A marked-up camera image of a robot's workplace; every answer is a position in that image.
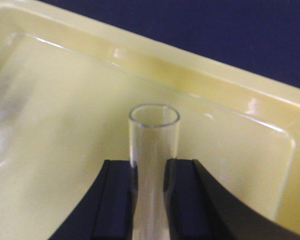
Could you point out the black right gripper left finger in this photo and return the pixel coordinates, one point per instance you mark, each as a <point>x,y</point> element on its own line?
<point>105,212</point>

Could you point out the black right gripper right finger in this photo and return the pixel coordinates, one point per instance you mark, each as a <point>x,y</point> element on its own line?
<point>199,208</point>

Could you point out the clear tall test tube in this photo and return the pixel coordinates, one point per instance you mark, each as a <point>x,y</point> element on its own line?
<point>153,139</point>

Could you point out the yellow plastic tray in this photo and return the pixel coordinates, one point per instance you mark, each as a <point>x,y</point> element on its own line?
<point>67,85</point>

